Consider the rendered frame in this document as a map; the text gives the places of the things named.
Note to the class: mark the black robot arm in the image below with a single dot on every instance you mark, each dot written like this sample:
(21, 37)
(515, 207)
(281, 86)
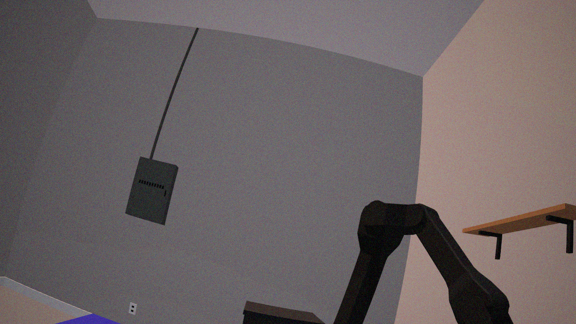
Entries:
(474, 299)

